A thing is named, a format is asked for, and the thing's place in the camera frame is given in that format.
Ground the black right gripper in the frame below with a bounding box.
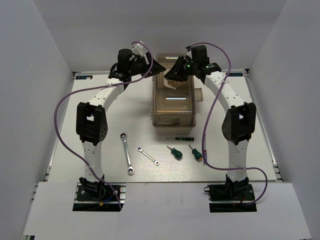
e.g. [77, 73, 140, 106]
[164, 55, 198, 82]

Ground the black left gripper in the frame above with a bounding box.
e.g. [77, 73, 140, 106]
[128, 51, 167, 78]

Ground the beige plastic toolbox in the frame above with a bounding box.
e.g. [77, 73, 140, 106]
[151, 53, 203, 137]

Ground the black green precision screwdriver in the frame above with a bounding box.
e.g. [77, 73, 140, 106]
[166, 137, 195, 142]

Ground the green flathead stubby screwdriver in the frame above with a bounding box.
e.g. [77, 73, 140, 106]
[166, 145, 183, 161]

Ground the blue red clear screwdriver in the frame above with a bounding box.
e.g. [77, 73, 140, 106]
[202, 150, 207, 166]

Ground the green orange-capped phillips stubby screwdriver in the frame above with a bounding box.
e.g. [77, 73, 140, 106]
[188, 144, 203, 162]

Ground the small silver ratchet wrench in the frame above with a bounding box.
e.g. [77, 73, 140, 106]
[137, 147, 160, 166]

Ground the large silver ratchet wrench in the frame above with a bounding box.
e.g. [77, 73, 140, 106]
[120, 133, 135, 176]

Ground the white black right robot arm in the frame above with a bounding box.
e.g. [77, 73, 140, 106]
[164, 43, 256, 200]

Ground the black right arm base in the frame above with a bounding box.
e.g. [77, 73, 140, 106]
[203, 177, 257, 213]

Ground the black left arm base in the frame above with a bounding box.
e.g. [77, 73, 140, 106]
[72, 177, 126, 212]

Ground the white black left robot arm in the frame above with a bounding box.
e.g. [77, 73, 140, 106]
[76, 48, 165, 200]

